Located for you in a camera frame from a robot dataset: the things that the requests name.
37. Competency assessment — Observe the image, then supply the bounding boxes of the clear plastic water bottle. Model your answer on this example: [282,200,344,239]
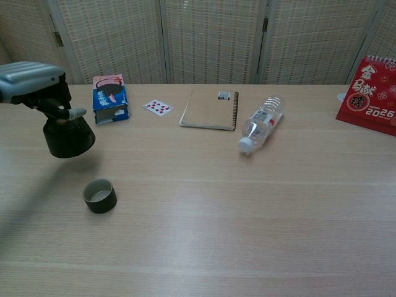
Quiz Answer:
[238,95,286,155]

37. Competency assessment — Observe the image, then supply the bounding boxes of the kraft spiral notebook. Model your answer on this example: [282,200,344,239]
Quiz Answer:
[178,88,240,132]

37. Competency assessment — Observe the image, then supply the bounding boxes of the red 2026 desk calendar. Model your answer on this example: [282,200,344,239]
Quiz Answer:
[335,55,396,137]

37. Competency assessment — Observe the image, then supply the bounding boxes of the hearts playing card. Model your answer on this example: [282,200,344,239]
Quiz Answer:
[142,99,174,117]

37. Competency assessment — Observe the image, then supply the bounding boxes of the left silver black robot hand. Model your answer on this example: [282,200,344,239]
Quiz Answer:
[0,61,87,121]

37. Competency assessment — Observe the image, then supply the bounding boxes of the woven bamboo folding screen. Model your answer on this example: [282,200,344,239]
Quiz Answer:
[0,0,396,93]

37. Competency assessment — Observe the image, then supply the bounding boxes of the dark green cup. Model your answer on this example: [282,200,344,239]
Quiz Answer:
[82,178,118,214]

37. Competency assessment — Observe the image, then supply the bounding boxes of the black teapot with handle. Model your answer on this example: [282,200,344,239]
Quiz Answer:
[42,116,96,159]

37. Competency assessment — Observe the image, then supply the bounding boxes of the blue pink cookie box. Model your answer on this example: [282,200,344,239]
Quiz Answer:
[92,74,131,126]

